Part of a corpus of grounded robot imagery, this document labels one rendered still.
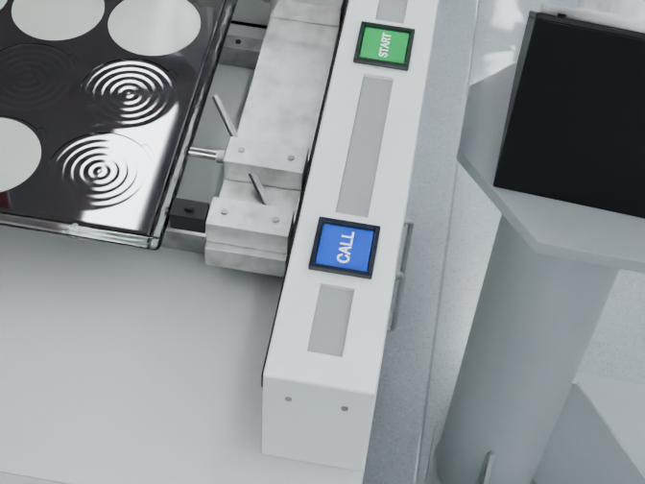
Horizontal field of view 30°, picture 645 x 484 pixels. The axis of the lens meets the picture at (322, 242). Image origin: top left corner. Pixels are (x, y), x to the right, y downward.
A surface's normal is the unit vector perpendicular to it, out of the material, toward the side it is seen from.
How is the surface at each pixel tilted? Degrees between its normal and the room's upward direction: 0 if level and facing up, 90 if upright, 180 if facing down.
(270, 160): 0
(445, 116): 0
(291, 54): 0
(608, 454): 90
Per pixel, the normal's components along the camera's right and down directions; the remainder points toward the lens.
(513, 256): -0.87, 0.37
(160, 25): 0.05, -0.60
